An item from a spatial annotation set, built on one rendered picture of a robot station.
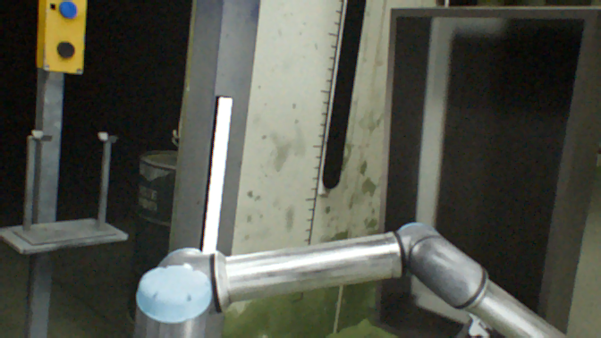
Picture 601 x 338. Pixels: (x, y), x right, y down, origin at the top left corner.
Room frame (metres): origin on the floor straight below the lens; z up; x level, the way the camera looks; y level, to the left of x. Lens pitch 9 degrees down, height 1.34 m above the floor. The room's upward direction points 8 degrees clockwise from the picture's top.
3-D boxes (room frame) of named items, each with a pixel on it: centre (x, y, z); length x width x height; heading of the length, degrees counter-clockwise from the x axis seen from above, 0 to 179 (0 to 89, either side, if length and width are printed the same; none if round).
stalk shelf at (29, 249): (1.63, 0.72, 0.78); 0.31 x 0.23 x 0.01; 139
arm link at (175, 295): (1.07, 0.23, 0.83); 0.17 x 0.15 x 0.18; 7
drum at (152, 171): (2.81, 0.57, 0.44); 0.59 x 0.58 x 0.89; 30
